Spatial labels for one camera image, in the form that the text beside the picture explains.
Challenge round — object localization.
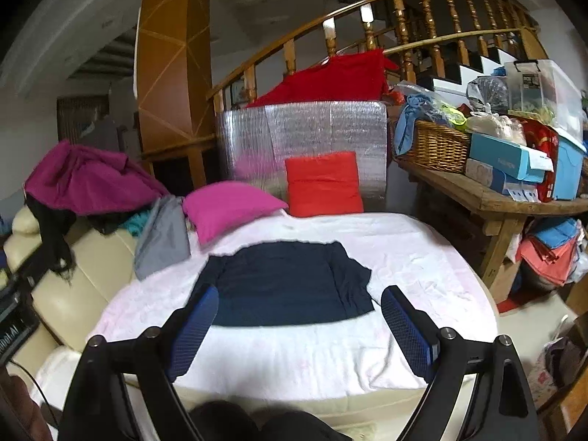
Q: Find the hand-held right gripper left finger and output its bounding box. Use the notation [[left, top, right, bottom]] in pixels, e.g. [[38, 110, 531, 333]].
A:
[[57, 283, 220, 441]]

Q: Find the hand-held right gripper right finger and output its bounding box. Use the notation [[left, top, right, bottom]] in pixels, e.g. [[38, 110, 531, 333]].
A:
[[380, 285, 539, 441]]

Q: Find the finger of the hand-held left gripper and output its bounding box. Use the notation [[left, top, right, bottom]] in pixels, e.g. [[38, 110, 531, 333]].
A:
[[4, 250, 52, 286]]

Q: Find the navy zip jacket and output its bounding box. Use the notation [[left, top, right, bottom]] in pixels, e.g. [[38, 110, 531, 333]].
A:
[[188, 240, 374, 328]]

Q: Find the person's left forearm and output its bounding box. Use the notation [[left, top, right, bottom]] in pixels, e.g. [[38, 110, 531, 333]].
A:
[[0, 374, 51, 441]]

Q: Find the black garment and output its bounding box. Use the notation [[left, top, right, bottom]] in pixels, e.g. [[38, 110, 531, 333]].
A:
[[25, 193, 139, 286]]

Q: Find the cream leather sofa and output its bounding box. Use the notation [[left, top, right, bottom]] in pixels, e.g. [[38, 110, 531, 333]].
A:
[[0, 204, 501, 441]]

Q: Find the person's left leg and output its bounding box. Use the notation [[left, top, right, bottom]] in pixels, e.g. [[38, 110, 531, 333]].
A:
[[190, 401, 267, 441]]

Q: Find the person's leg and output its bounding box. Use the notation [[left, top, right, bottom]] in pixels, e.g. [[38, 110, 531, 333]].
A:
[[190, 401, 267, 441], [262, 411, 354, 441]]

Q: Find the grey garment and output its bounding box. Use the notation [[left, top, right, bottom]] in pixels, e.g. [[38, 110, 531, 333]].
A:
[[134, 195, 191, 281]]

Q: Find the magenta garment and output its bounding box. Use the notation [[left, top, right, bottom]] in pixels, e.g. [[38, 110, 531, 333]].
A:
[[24, 140, 159, 216]]

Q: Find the teal garment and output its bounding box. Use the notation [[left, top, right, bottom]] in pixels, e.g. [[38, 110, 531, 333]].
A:
[[120, 211, 152, 239]]

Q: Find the magenta pillow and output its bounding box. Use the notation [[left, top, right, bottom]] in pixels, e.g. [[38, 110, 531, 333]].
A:
[[182, 180, 290, 245]]

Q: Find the person's right leg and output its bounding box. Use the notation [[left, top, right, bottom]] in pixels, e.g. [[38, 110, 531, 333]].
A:
[[262, 411, 354, 441]]

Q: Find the patterned shopping bag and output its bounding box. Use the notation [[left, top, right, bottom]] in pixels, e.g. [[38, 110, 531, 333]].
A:
[[528, 315, 584, 409]]

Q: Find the wooden bench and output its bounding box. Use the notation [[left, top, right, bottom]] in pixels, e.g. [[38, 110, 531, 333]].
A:
[[390, 156, 588, 304]]

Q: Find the pile of folded cloths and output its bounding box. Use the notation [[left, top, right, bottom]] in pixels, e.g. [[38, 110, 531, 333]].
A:
[[517, 218, 582, 292]]

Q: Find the red pillow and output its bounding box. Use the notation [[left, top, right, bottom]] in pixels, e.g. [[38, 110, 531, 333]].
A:
[[285, 151, 365, 218]]

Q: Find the wicker basket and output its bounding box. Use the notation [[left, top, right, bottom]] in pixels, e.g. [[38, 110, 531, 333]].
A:
[[390, 119, 472, 175]]

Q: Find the blue cardboard box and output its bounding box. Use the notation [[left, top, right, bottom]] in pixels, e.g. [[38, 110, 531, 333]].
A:
[[469, 133, 554, 183]]

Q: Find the blue cloth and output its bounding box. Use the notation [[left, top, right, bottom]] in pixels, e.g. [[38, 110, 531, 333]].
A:
[[394, 94, 437, 156]]

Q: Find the yellow-green item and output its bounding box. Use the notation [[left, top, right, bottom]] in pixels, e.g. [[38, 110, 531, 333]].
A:
[[438, 100, 468, 128]]

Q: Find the white plastic bag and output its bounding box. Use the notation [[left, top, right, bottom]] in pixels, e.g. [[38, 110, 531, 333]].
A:
[[466, 112, 527, 145]]

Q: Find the silver foil panel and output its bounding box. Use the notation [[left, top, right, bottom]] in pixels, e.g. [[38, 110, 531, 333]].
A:
[[215, 98, 389, 214]]

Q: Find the red patterned bag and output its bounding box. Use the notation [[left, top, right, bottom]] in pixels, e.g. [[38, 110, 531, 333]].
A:
[[521, 119, 560, 203]]

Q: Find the blue plastic storage bin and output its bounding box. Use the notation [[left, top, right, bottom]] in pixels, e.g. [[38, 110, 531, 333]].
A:
[[551, 138, 588, 200]]

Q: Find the wooden pillar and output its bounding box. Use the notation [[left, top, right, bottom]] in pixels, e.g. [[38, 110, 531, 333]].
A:
[[134, 0, 219, 189]]

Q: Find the dark clear plastic bag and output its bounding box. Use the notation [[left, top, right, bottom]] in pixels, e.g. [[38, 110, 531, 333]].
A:
[[467, 76, 510, 115]]

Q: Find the red fleece cloth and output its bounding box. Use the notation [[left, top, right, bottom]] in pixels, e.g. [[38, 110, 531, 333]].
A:
[[248, 48, 400, 108]]

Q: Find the staircase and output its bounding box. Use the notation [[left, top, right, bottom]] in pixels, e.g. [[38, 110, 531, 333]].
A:
[[432, 41, 538, 97]]

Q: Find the clear plastic storage box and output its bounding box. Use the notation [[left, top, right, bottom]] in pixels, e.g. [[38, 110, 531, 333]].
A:
[[504, 59, 588, 132]]

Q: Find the wooden stair railing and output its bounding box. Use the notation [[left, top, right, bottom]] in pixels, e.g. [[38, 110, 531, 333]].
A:
[[207, 0, 549, 111]]

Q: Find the black cable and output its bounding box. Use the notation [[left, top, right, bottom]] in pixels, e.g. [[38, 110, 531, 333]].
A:
[[9, 361, 62, 428]]

